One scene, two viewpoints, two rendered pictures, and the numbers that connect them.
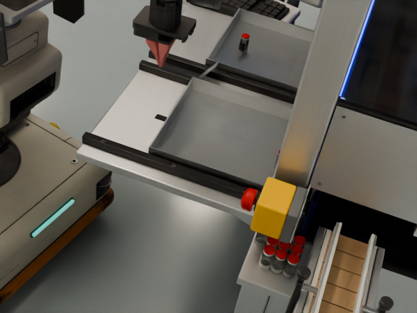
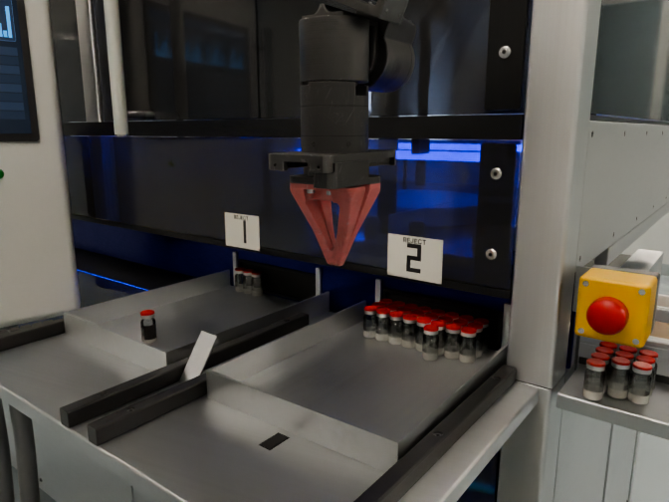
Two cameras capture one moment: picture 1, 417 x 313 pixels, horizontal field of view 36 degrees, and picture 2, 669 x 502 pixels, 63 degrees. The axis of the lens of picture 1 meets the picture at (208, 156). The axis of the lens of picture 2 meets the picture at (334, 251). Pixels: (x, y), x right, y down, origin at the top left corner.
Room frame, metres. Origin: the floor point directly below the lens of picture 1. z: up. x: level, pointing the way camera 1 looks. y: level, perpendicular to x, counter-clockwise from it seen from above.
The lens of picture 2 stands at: (0.79, 0.55, 1.19)
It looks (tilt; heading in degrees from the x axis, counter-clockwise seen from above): 12 degrees down; 295
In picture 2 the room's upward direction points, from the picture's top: straight up
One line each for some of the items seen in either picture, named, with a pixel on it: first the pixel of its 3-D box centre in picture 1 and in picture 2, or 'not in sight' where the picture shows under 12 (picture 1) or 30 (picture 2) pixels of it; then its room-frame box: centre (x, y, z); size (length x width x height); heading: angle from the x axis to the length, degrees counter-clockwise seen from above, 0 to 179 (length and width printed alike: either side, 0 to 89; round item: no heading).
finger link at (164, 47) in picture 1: (157, 43); (327, 214); (0.99, 0.13, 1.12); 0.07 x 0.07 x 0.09; 78
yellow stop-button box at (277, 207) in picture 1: (277, 209); (616, 304); (0.74, -0.13, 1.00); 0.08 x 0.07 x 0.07; 77
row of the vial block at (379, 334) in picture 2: not in sight; (416, 333); (0.99, -0.18, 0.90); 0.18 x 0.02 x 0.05; 168
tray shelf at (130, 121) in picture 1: (237, 95); (246, 367); (1.20, -0.04, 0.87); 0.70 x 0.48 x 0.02; 167
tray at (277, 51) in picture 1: (285, 57); (204, 311); (1.35, -0.15, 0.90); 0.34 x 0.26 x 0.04; 77
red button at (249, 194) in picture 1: (252, 200); (607, 314); (0.75, -0.09, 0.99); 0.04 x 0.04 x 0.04; 77
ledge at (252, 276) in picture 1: (283, 266); (625, 393); (0.72, -0.17, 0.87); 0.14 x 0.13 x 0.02; 77
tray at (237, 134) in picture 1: (245, 139); (375, 363); (1.02, -0.07, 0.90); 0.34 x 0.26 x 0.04; 78
